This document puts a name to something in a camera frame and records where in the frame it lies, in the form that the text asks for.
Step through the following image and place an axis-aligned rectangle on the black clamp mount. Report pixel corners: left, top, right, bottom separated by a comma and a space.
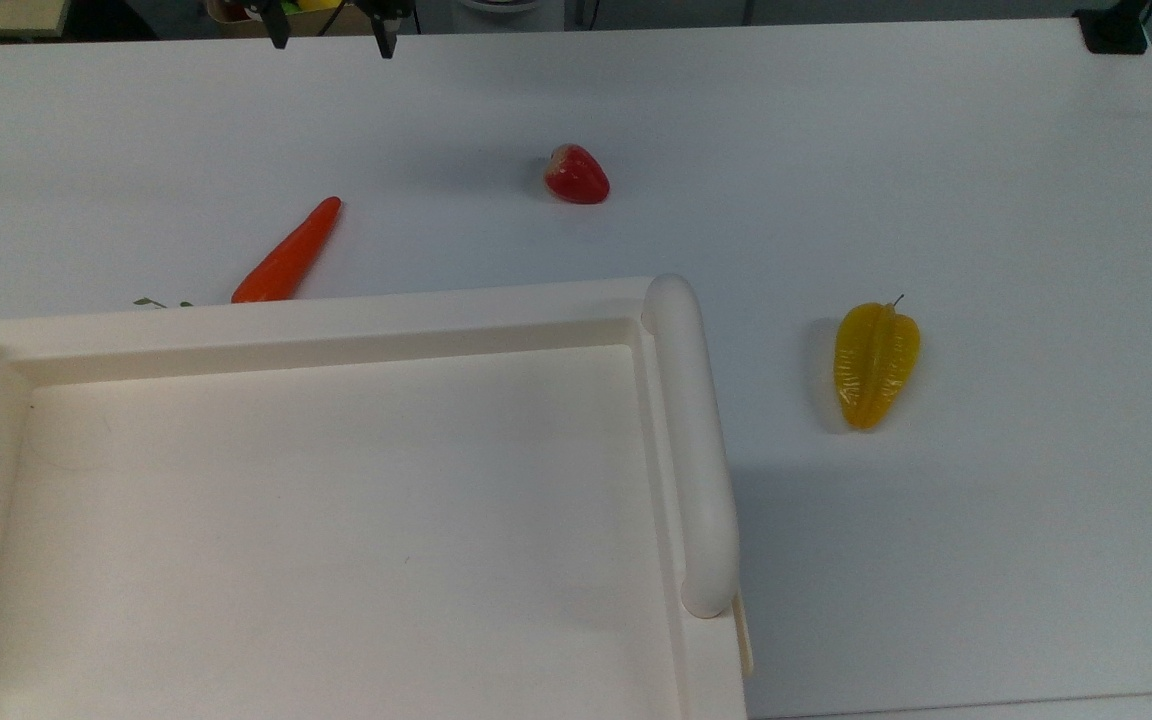
1074, 0, 1152, 56

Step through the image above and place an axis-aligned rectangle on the orange toy carrot with leaves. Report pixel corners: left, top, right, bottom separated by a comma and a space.
132, 195, 344, 309

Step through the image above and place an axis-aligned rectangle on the yellow toy starfruit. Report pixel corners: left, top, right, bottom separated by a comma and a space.
832, 294, 923, 432

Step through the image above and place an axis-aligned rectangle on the cream plastic toy cabinet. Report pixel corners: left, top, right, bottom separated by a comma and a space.
0, 273, 749, 720

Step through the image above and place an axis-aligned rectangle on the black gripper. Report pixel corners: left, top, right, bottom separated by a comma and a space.
241, 0, 417, 60

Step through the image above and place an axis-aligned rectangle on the white bucket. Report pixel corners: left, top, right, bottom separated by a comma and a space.
450, 0, 570, 34

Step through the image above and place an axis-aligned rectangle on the small red-yellow toy fruit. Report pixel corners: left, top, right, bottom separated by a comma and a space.
543, 143, 612, 206

